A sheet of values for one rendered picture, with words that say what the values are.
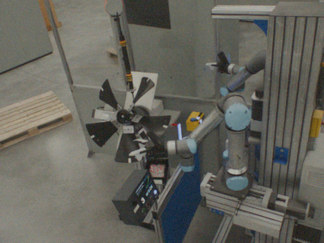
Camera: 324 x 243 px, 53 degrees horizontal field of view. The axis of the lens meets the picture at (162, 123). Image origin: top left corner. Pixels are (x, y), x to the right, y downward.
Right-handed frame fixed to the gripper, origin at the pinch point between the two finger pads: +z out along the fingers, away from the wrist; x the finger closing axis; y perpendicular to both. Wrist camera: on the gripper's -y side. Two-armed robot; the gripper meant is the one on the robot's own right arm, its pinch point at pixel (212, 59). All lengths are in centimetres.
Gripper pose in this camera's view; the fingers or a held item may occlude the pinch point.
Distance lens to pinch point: 268.2
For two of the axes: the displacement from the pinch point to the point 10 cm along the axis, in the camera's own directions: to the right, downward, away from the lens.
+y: 2.3, 7.7, 6.0
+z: -5.8, -3.8, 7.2
